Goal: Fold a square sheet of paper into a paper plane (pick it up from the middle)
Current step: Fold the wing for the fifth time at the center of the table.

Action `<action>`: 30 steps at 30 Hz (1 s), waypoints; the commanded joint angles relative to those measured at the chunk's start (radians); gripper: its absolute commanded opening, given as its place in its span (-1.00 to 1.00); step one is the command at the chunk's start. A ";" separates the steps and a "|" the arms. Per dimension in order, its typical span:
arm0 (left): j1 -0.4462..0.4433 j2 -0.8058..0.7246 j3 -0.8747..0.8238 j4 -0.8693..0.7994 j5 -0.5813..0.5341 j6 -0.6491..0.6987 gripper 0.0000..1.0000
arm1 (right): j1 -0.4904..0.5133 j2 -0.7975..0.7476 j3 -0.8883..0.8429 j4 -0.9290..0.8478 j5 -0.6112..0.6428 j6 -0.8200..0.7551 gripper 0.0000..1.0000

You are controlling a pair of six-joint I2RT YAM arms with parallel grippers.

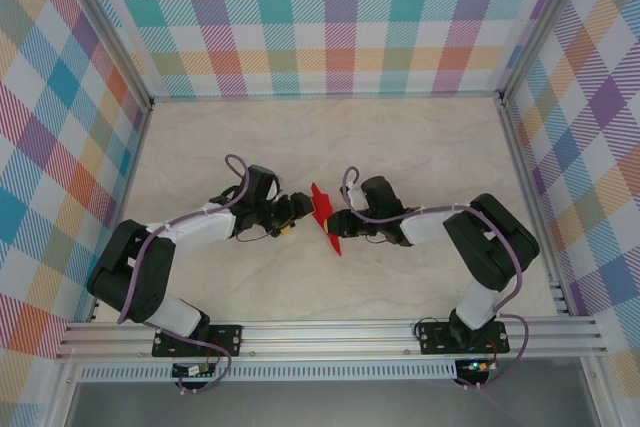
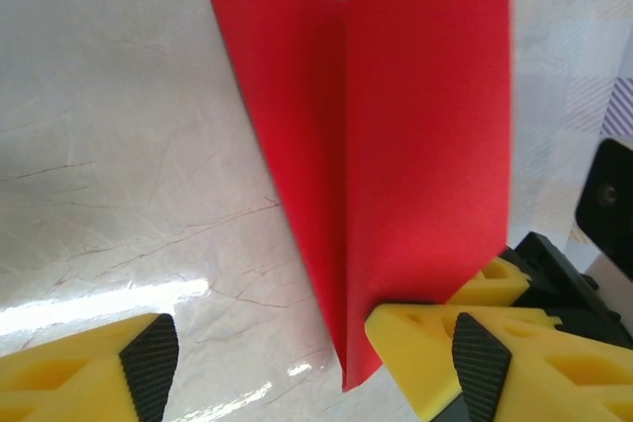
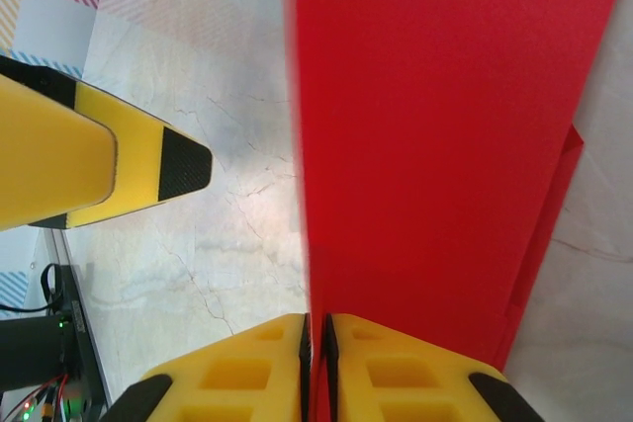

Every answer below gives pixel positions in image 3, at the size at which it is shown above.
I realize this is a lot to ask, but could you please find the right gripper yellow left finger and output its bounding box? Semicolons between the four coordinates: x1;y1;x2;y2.
101;311;311;422

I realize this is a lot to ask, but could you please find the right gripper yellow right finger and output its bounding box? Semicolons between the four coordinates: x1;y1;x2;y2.
323;311;540;422

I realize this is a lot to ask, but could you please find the long aluminium mounting rail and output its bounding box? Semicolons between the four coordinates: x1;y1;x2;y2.
42;229;118;422

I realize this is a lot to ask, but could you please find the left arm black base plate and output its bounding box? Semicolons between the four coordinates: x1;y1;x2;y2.
51;263;110;422

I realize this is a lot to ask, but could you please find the red cloth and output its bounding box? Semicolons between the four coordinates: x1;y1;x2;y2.
285;0;632;422

